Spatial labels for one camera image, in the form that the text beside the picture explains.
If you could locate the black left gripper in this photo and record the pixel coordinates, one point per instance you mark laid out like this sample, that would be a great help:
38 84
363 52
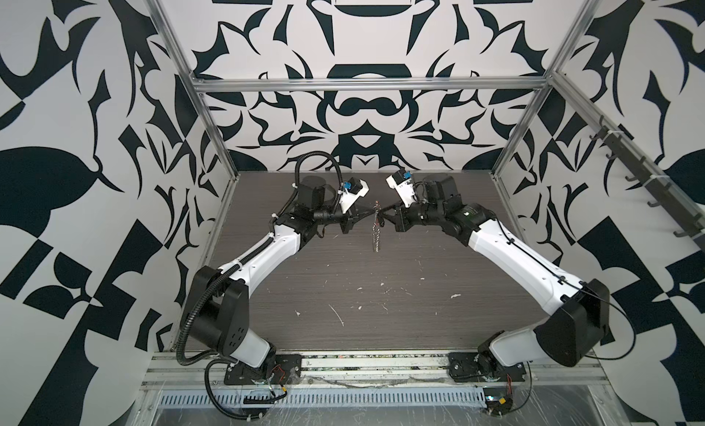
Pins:
349 219

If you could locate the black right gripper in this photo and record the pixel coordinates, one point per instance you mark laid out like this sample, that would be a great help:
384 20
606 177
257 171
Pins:
402 218

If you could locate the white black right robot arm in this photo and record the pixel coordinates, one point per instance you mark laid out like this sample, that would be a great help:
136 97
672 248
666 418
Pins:
577 312

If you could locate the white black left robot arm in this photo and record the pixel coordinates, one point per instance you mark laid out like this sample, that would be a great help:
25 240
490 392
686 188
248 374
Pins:
216 318

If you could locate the small electronics board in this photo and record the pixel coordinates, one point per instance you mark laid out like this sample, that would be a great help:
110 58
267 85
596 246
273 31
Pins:
498 403

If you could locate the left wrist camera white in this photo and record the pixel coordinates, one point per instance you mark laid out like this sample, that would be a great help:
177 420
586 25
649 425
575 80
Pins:
352 190

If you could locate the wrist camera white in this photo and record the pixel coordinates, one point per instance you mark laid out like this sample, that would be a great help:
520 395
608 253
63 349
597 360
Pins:
352 190
402 182

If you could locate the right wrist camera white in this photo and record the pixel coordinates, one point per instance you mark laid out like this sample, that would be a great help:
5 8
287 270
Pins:
402 182

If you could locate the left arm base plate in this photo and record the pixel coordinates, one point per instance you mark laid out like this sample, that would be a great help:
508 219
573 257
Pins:
264 368

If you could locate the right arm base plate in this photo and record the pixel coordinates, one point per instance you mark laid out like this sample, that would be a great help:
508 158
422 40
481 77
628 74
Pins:
473 367

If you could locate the white slotted cable duct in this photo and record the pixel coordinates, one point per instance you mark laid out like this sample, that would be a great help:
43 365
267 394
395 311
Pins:
370 397

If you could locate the aluminium frame crossbar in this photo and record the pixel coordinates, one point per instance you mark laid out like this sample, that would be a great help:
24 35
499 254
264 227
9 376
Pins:
367 84

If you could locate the aluminium rail base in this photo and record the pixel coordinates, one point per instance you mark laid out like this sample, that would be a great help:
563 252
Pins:
408 368

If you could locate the left aluminium frame post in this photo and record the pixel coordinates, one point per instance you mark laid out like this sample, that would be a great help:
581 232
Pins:
170 129

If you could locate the aluminium frame corner post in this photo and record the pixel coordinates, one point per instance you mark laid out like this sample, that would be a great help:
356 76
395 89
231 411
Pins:
582 20

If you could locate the grey wall hook rack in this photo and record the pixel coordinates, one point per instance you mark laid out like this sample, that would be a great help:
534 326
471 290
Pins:
643 172

